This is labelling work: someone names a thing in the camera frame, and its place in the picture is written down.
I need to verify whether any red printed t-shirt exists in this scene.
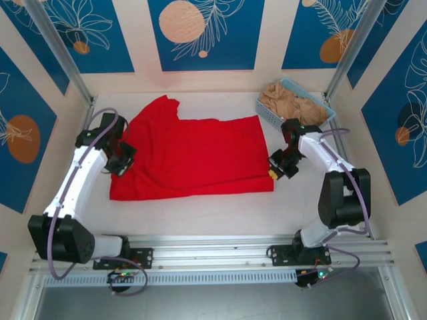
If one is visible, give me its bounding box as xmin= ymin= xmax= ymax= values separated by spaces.
xmin=109 ymin=95 xmax=275 ymax=202

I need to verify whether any light blue plastic basket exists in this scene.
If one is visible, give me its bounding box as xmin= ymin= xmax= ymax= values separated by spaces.
xmin=255 ymin=77 xmax=337 ymax=133

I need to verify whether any tan t-shirt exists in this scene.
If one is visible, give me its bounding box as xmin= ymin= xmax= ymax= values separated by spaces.
xmin=259 ymin=81 xmax=330 ymax=127

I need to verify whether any small black controller board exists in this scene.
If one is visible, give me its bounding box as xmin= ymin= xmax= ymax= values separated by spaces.
xmin=106 ymin=269 xmax=136 ymax=284
xmin=296 ymin=268 xmax=334 ymax=289

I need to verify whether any blue floral wall poster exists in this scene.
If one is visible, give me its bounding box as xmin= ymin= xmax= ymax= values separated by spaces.
xmin=33 ymin=0 xmax=135 ymax=74
xmin=0 ymin=6 xmax=70 ymax=97
xmin=362 ymin=23 xmax=427 ymax=206
xmin=282 ymin=0 xmax=371 ymax=70
xmin=0 ymin=46 xmax=57 ymax=214
xmin=147 ymin=0 xmax=266 ymax=72
xmin=346 ymin=0 xmax=427 ymax=89

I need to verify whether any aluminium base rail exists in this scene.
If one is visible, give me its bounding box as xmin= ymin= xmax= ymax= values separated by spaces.
xmin=28 ymin=233 xmax=396 ymax=273

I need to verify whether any grey slotted cable duct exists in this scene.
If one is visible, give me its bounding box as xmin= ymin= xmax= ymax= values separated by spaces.
xmin=43 ymin=269 xmax=298 ymax=287

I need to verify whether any aluminium frame post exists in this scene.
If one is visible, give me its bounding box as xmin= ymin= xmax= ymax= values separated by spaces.
xmin=325 ymin=0 xmax=388 ymax=101
xmin=23 ymin=0 xmax=96 ymax=107

